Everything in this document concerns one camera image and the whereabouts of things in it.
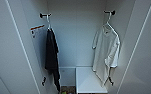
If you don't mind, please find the orange white warning label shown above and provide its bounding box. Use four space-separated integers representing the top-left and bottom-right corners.
29 24 46 32

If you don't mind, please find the white t-shirt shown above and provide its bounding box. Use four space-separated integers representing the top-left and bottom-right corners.
91 24 122 87

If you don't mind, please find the black garment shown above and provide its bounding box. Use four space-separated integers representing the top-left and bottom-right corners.
44 28 62 93

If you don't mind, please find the brown basket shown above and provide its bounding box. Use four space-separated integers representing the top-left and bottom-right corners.
60 85 77 94

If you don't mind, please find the white wardrobe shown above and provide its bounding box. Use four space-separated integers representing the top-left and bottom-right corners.
24 0 139 94

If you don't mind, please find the black door hinge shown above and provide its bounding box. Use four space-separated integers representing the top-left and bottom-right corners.
41 76 47 87
107 76 115 87

